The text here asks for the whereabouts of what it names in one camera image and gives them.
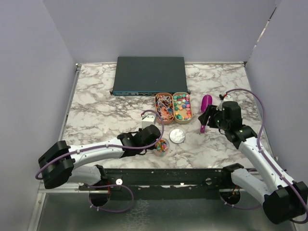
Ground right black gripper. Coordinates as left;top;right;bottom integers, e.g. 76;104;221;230
199;103;230;131

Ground clear plastic jar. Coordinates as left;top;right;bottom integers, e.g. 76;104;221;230
153;138;170;157

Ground purple plastic scoop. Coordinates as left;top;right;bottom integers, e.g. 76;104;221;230
200;94;212;133

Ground beige tray of star candies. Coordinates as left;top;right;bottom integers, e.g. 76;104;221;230
173;92;193;124

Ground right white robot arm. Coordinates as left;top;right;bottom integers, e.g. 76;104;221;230
198;101;308;224

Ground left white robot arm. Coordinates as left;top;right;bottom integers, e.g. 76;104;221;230
35;125;164;189

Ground silver jar lid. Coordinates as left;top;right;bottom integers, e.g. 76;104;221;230
169;129;185;144

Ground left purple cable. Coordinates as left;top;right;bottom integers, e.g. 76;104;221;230
35;109;166;180

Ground purple cable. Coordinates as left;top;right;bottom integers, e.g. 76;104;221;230
221;88;308;223
35;109;166;180

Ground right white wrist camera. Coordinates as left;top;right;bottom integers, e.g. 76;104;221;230
218;94;233;110

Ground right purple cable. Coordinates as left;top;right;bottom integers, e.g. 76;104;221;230
221;88;308;223

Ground blue network switch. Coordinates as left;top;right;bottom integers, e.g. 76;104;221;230
110;56;191;96

